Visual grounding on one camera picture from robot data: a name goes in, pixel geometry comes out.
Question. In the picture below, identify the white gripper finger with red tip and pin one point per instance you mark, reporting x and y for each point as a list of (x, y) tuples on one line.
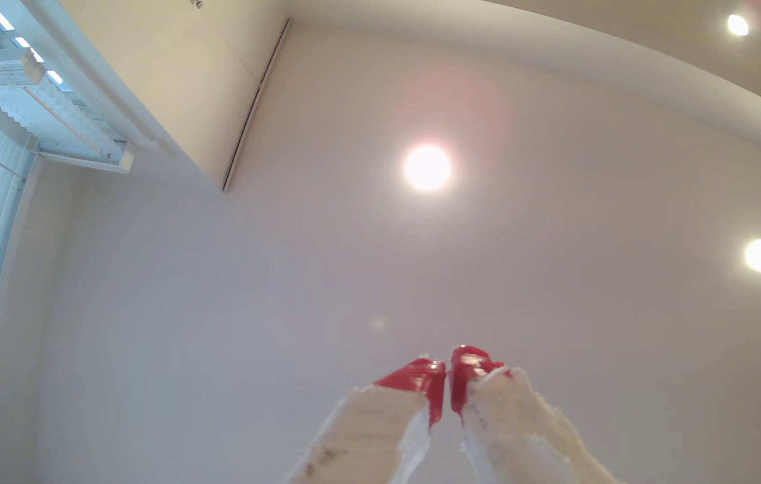
[(515, 430), (380, 430)]

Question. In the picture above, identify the round recessed ceiling light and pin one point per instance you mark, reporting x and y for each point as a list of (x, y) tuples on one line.
[(737, 25), (427, 168), (759, 255)]

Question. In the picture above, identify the white raised folded blind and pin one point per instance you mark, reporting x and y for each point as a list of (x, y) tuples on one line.
[(51, 111)]

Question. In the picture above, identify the dark ceiling track rail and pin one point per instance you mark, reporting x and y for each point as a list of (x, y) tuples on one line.
[(253, 111)]

